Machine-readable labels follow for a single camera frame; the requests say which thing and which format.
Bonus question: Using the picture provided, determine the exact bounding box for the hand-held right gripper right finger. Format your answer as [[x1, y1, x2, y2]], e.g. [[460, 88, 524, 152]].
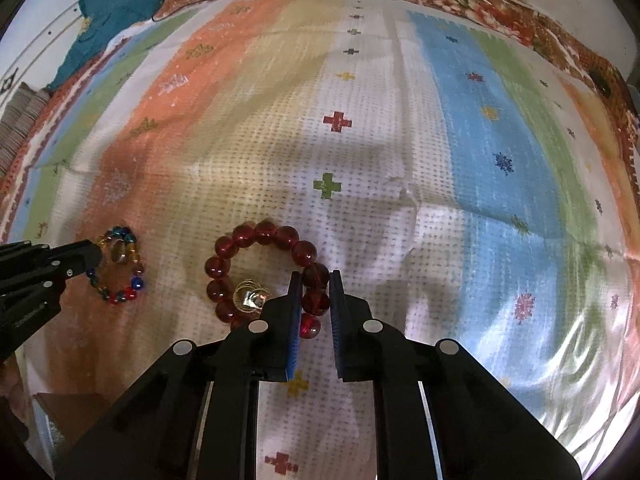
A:
[[328, 269, 583, 480]]

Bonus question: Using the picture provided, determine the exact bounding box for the cluster of gold rings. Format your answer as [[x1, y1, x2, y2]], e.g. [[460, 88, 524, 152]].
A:
[[234, 281, 272, 315]]

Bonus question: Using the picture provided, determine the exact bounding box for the dark red bead bracelet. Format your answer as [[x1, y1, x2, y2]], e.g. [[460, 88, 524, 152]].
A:
[[204, 220, 332, 339]]

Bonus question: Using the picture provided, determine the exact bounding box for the colourful striped mat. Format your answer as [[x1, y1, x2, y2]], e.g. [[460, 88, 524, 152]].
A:
[[0, 0, 640, 480]]

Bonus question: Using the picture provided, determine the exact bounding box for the white bed headboard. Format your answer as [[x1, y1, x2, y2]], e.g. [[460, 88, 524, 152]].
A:
[[0, 0, 86, 111]]

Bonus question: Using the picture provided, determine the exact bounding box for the small black object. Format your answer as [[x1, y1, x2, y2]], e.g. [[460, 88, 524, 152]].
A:
[[590, 67, 613, 96]]

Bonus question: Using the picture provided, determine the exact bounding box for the multicolour bead bracelet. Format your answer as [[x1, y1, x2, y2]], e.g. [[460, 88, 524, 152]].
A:
[[86, 226, 147, 305]]

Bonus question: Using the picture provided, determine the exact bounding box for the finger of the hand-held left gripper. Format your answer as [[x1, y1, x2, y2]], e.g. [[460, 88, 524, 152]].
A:
[[0, 241, 51, 254], [0, 240, 104, 313]]

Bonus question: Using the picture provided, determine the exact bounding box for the striped brown pillow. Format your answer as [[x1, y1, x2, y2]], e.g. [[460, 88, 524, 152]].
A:
[[0, 87, 51, 178]]

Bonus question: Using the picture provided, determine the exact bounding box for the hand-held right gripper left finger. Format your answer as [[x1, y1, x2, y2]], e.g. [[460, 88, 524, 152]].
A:
[[56, 271, 305, 480]]

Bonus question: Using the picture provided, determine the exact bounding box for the teal garment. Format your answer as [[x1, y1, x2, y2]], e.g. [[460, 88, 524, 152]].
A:
[[50, 0, 173, 92]]

